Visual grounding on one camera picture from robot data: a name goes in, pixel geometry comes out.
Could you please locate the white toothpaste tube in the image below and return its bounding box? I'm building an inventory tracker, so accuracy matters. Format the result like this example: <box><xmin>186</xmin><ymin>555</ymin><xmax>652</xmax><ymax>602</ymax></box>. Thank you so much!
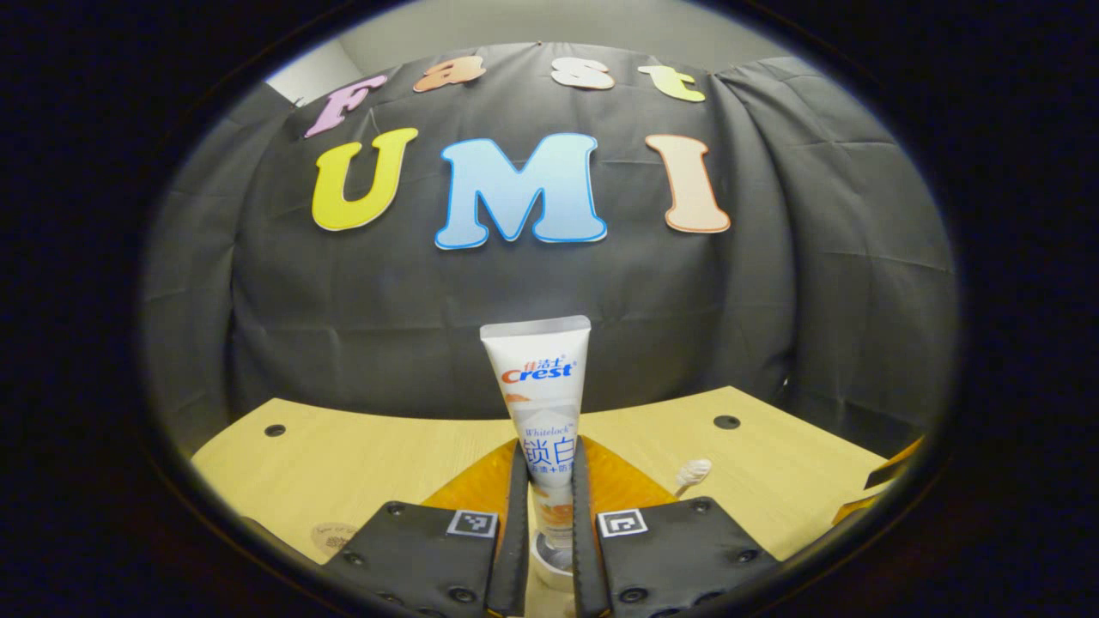
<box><xmin>479</xmin><ymin>315</ymin><xmax>593</xmax><ymax>550</ymax></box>

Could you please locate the round wooden coaster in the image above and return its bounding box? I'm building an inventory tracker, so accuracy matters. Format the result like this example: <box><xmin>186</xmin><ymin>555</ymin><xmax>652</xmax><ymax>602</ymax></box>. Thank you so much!
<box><xmin>311</xmin><ymin>522</ymin><xmax>360</xmax><ymax>555</ymax></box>

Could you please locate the white cup with wooden handle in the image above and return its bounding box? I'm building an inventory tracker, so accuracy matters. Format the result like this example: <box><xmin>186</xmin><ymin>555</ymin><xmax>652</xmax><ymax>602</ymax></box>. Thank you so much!
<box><xmin>527</xmin><ymin>528</ymin><xmax>579</xmax><ymax>595</ymax></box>

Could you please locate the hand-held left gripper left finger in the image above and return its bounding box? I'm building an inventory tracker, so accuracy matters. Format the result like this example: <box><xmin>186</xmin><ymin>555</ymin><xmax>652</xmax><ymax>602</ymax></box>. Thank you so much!
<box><xmin>321</xmin><ymin>439</ymin><xmax>530</xmax><ymax>618</ymax></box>

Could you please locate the wooden desktop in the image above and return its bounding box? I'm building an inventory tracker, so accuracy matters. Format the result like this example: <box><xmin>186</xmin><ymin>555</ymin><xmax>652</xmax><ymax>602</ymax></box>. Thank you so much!
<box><xmin>191</xmin><ymin>386</ymin><xmax>898</xmax><ymax>618</ymax></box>

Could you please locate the black backdrop cloth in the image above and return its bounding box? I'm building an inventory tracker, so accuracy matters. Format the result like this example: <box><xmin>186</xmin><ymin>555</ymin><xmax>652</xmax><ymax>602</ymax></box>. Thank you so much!
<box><xmin>142</xmin><ymin>43</ymin><xmax>958</xmax><ymax>456</ymax></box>

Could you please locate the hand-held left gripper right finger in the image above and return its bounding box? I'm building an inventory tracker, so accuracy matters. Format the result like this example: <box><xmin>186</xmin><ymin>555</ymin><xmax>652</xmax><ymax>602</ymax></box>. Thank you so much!
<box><xmin>573</xmin><ymin>435</ymin><xmax>783</xmax><ymax>618</ymax></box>

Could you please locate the beige toothbrush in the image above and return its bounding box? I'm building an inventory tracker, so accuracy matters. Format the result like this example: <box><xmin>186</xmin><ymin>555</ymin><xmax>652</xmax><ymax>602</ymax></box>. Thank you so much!
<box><xmin>674</xmin><ymin>458</ymin><xmax>713</xmax><ymax>499</ymax></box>

